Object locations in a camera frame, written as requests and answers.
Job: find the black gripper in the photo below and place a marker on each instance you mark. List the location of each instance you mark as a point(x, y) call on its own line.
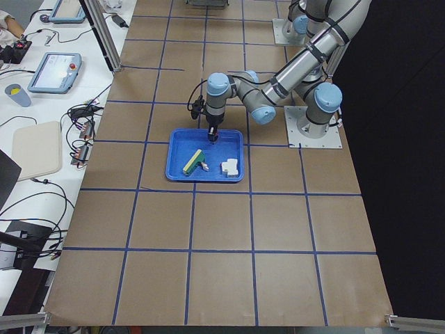
point(213, 122)

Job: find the black power adapter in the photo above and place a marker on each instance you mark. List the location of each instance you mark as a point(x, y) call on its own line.
point(119, 21)

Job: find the blue plastic tray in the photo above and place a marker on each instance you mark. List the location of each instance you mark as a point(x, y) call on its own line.
point(184, 143)

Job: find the aluminium frame post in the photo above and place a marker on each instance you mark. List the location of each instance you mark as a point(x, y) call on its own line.
point(93, 12)

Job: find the black electronics box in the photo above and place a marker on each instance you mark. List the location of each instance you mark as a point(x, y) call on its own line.
point(14, 54)

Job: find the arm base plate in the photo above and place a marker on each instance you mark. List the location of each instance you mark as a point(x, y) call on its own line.
point(282, 38)
point(302, 133)

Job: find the near blue teach pendant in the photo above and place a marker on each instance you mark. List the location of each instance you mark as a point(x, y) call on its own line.
point(56, 73)

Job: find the clear plastic bag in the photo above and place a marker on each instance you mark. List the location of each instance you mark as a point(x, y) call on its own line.
point(114, 6)

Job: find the white circuit breaker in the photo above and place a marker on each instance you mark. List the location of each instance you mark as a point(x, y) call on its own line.
point(229, 168)

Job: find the grey cup with yellow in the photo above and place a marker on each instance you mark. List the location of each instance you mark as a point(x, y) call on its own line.
point(18, 95)

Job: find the black device with cables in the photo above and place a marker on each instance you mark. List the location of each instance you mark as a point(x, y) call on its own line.
point(23, 243)

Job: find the green yellow terminal block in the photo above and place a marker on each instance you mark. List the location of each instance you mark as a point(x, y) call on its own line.
point(197, 159)

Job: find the black laptop corner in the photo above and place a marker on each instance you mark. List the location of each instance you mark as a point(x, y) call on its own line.
point(9, 174)

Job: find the left corner aluminium bracket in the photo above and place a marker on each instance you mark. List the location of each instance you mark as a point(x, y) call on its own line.
point(18, 321)

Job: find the circuit board with wires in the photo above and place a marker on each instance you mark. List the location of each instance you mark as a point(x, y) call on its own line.
point(83, 119)

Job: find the corner aluminium bracket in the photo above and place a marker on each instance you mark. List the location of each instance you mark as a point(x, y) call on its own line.
point(415, 324)
point(18, 321)

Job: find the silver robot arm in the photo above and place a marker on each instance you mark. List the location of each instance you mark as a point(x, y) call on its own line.
point(297, 19)
point(327, 28)

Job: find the right corner aluminium bracket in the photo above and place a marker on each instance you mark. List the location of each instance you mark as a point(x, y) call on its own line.
point(415, 324)

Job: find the blue teach pendant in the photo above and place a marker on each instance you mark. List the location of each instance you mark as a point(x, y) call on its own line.
point(67, 12)
point(56, 73)

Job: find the beige pad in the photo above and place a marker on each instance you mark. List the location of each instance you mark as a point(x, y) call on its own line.
point(37, 149)

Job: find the far blue teach pendant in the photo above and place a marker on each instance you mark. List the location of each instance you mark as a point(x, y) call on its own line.
point(67, 12)

